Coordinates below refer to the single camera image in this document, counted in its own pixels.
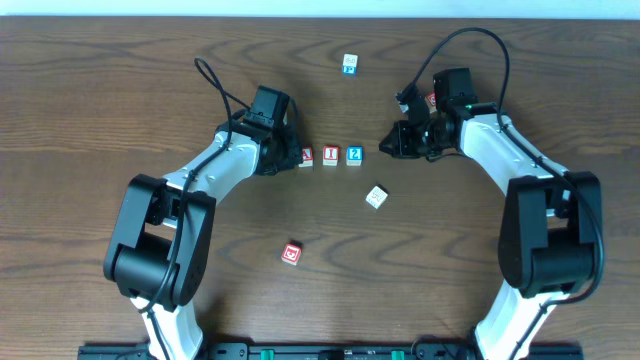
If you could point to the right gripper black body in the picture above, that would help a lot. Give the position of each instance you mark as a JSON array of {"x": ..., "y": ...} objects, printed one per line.
[{"x": 407, "y": 138}]

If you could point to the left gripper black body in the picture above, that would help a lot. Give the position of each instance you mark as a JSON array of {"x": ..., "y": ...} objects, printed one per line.
[{"x": 291, "y": 154}]

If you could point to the red letter A block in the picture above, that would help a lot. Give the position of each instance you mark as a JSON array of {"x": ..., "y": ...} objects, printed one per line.
[{"x": 307, "y": 157}]

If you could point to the red block turning blue 2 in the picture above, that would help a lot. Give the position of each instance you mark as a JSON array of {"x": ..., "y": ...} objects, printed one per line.
[{"x": 354, "y": 155}]

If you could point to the red letter I block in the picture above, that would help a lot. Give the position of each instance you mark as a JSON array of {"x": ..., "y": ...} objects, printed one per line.
[{"x": 330, "y": 155}]

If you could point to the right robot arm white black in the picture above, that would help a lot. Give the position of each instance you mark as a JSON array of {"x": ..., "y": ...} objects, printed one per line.
[{"x": 550, "y": 242}]

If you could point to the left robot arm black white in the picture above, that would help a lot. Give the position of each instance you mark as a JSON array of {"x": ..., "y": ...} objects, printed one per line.
[{"x": 159, "y": 248}]

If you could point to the red block far right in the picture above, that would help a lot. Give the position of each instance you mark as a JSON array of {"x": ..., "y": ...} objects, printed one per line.
[{"x": 431, "y": 102}]

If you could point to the plain white wooden block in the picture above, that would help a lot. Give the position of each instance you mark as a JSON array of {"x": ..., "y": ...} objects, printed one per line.
[{"x": 376, "y": 197}]

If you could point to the blue and white block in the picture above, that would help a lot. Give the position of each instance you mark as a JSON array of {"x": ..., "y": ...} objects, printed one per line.
[{"x": 350, "y": 64}]

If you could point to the red block near front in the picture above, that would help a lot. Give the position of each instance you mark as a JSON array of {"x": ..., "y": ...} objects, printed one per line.
[{"x": 291, "y": 254}]

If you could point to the black mounting rail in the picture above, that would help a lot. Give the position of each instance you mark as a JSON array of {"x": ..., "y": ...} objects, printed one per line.
[{"x": 242, "y": 351}]

